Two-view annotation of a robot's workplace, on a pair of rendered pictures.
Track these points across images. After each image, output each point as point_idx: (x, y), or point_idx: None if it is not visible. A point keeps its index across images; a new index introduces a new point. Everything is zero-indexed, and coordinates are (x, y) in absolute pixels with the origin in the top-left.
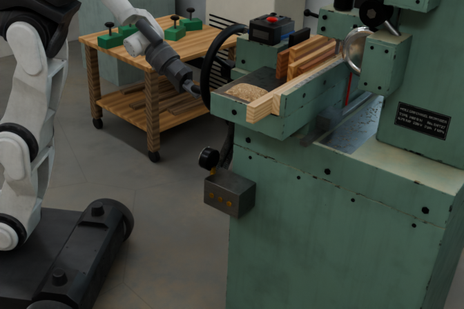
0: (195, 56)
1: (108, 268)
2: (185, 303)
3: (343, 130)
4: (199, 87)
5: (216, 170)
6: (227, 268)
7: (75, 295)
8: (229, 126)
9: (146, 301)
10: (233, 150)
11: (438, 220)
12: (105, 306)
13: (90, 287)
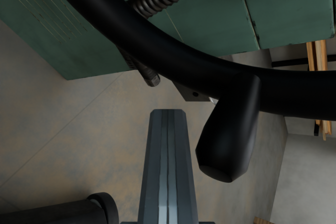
0: None
1: (6, 216)
2: (35, 116)
3: None
4: (315, 119)
5: (159, 77)
6: (103, 74)
7: (100, 217)
8: (148, 18)
9: (31, 156)
10: (247, 51)
11: None
12: (36, 195)
13: (72, 212)
